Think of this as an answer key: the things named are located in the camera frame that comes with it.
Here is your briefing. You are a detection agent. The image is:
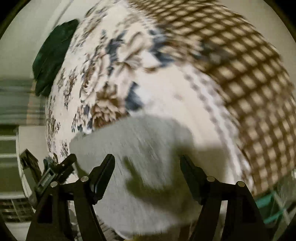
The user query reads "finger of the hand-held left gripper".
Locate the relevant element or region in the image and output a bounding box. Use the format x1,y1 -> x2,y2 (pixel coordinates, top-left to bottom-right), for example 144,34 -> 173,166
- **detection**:
19,149 -> 43,186
55,153 -> 77,179

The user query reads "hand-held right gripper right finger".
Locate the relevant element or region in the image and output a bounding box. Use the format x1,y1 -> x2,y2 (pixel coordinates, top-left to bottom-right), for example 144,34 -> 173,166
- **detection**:
180,155 -> 271,241

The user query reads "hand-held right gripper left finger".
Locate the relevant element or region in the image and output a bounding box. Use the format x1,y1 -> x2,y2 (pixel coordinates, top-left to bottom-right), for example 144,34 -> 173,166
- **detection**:
25,153 -> 115,241

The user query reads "grey fleece blanket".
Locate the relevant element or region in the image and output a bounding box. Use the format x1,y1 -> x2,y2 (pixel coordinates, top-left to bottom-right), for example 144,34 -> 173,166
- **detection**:
69,115 -> 233,240

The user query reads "grey-green curtain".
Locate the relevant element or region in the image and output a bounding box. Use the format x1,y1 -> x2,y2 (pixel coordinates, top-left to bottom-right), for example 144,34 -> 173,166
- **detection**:
0,78 -> 46,126

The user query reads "teal rack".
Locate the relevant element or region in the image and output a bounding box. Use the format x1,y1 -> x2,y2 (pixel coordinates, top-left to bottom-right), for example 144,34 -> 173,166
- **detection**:
255,189 -> 292,225

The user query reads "floral bed blanket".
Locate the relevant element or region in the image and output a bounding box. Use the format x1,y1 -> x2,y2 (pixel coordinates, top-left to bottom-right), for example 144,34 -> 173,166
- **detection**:
44,0 -> 296,196

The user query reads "dark green blanket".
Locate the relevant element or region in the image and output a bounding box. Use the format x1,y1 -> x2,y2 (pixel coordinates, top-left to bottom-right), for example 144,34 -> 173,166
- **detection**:
32,19 -> 80,97

